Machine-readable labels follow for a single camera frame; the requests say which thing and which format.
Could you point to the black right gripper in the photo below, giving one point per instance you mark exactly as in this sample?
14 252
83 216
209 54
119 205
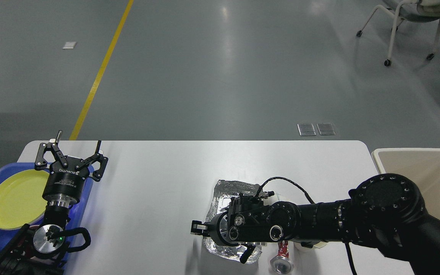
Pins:
217 230

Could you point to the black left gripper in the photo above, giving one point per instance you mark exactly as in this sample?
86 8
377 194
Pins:
67 183

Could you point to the large foil tray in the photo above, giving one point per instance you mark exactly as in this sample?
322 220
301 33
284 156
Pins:
223 192

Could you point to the yellow plastic plate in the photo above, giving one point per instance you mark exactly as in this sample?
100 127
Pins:
21 199

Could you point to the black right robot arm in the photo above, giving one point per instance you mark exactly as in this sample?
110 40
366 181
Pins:
386 212

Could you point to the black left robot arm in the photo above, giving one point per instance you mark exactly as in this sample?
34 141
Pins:
42 249

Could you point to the crushed red can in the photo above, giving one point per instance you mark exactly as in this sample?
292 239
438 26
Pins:
281 263

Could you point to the lying white paper cup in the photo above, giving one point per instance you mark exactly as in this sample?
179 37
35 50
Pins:
275 198

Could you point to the crushed white paper cup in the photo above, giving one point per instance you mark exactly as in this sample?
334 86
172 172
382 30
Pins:
309 246

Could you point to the left floor socket plate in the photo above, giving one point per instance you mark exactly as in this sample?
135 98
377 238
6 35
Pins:
306 129

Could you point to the floor socket plate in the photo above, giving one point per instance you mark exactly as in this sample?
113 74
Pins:
306 129
326 129

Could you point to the right floor socket plate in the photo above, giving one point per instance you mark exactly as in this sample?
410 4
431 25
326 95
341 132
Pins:
326 129

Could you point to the beige plastic bin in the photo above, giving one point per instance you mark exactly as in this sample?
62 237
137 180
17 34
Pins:
421 165

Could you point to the white office chair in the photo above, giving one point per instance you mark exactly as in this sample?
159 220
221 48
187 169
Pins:
416 11

